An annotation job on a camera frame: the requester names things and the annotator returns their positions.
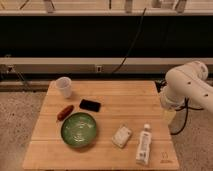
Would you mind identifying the green ceramic bowl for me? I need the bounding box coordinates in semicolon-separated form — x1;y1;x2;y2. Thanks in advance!
61;112;97;148

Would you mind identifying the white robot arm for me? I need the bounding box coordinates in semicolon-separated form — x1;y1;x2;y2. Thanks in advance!
159;61;213;114

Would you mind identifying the white squeeze tube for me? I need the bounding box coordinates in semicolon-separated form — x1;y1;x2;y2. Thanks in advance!
136;124;152;165

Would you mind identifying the black rectangular phone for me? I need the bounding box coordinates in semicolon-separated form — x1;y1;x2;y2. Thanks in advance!
79;99;101;112

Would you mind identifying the brown sausage toy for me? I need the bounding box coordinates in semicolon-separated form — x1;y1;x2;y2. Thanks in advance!
57;105;74;121

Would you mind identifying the translucent plastic cup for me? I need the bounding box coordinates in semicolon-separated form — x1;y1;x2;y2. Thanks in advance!
55;77;72;98

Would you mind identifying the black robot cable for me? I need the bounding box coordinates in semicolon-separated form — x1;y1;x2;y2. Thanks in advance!
170;97;204;136

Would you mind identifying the white wall outlet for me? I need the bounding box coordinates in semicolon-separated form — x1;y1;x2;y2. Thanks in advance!
96;66;102;73

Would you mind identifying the black hanging cable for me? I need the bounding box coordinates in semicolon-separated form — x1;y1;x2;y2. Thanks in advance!
110;7;148;75

